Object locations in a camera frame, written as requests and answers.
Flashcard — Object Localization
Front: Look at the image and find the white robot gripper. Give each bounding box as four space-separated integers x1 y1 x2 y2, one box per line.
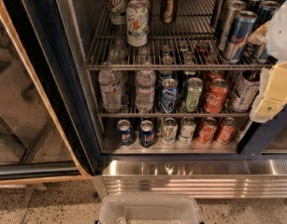
248 0 287 123

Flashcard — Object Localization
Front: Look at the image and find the orange brown soda can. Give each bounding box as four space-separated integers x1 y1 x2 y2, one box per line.
160 0 178 24

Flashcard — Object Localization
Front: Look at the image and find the red bull can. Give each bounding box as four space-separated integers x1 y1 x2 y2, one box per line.
222 10 257 64
217 1 247 51
247 0 265 12
254 0 280 28

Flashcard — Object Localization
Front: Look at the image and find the right front Red Bull can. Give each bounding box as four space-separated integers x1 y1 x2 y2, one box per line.
254 0 280 28

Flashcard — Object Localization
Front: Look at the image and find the red Coca-Cola can middle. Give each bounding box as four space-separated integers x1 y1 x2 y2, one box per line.
203 78 228 114

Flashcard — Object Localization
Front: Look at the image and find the green soda can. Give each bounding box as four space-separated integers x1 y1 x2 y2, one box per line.
185 77 203 112

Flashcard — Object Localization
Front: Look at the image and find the silver energy can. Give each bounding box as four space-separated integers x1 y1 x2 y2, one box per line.
210 0 223 28
214 0 239 37

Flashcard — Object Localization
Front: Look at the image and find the right Coca-Cola can bottom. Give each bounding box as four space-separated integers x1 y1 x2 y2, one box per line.
215 118 237 145

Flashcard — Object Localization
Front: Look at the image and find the left Coca-Cola can bottom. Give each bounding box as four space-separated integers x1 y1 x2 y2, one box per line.
197 117 218 145

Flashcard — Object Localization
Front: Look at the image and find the blue Pepsi can middle shelf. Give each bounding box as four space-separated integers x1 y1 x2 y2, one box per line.
160 78 179 113

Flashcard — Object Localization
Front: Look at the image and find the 7up can bottom left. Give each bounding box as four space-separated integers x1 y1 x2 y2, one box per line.
161 118 178 145

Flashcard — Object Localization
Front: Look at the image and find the steel fridge base grille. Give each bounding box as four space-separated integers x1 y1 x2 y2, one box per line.
93 160 287 199

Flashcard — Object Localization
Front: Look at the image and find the front white 7up can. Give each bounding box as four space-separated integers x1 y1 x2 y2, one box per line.
126 1 149 47

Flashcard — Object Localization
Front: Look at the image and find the pepsi can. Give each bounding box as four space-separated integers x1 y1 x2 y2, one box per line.
139 120 154 147
117 119 133 147

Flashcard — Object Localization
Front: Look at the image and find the left Pepsi can bottom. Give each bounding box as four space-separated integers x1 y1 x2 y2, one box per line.
117 119 133 147

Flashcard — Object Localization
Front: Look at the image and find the back left 7up can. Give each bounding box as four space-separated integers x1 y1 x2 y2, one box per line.
108 0 127 25

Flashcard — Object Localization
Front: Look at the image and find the glass fridge door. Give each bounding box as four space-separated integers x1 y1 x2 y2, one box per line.
0 0 99 187

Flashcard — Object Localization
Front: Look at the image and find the white labelled bottle right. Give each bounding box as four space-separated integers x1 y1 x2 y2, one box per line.
230 71 260 113

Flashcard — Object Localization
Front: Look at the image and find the right water bottle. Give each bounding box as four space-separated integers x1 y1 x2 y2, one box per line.
136 70 156 113

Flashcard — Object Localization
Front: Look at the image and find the water bottle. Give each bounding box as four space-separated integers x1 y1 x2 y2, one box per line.
136 70 156 113
98 62 122 113

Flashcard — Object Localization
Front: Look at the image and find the left water bottle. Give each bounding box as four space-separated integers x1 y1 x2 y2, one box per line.
98 62 122 113

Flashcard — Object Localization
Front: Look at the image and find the clear plastic bin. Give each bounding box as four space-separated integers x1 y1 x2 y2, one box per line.
98 194 199 224

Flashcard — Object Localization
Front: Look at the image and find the top wire shelf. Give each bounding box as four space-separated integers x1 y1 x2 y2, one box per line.
84 0 263 71

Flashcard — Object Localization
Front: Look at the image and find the wire shelf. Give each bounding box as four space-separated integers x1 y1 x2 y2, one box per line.
84 0 263 71
97 107 250 118

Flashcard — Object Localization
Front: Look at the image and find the middle wire shelf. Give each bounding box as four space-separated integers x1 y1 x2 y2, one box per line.
97 107 250 118

